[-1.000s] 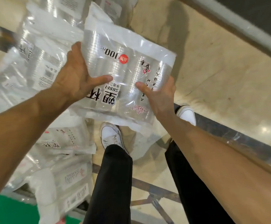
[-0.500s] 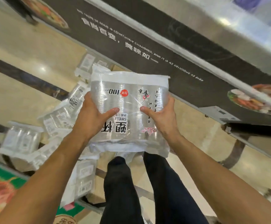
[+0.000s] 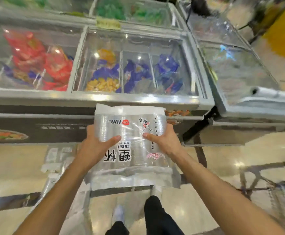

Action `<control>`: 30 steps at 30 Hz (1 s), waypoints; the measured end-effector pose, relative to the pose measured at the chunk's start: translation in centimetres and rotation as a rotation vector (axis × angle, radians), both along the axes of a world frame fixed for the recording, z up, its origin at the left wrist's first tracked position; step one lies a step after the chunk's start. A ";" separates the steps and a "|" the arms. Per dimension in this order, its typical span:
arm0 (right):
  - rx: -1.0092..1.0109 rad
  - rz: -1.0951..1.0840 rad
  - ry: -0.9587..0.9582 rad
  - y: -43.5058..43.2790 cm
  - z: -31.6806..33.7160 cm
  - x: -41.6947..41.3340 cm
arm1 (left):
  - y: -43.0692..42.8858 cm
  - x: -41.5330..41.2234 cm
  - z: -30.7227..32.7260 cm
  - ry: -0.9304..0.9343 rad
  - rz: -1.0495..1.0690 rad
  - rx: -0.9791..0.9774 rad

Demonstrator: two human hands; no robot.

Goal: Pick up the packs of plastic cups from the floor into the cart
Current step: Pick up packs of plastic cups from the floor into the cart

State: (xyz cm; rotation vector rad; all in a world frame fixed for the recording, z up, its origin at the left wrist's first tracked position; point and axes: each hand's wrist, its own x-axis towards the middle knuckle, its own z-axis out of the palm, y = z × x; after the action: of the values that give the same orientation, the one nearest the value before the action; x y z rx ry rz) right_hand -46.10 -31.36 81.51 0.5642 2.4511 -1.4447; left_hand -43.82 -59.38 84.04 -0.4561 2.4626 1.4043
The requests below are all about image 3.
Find metal shopping cart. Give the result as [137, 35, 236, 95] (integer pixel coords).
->
[239, 161, 285, 229]

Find person's left hand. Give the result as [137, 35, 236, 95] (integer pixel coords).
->
[77, 125, 122, 169]

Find person's right forearm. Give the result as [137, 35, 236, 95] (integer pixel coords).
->
[171, 150, 285, 235]

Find yellow price label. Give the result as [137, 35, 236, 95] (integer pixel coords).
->
[96, 18, 121, 30]

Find white shoe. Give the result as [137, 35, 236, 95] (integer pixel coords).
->
[113, 205, 125, 224]

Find black trousers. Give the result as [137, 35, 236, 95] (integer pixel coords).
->
[105, 195, 184, 235]

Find person's left forearm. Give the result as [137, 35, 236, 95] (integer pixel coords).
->
[13, 154, 96, 235]

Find clear plastic cup packet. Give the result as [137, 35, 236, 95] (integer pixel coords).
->
[85, 104, 182, 192]

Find pile of blue food packets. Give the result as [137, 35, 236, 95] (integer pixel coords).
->
[92, 54, 184, 94]

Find small grey chest freezer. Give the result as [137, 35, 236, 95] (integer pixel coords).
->
[176, 0, 285, 146]

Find large grey chest freezer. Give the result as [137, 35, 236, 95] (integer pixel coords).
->
[0, 0, 215, 146]

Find white plastic bag roll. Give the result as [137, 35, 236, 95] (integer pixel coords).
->
[238, 86, 285, 108]

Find pile of yellow food packets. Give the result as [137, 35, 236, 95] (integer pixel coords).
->
[86, 49, 120, 92]

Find pile of red food packets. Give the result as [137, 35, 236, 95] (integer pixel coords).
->
[3, 29, 74, 92]

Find person's right hand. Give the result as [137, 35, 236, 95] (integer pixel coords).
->
[142, 124, 184, 161]

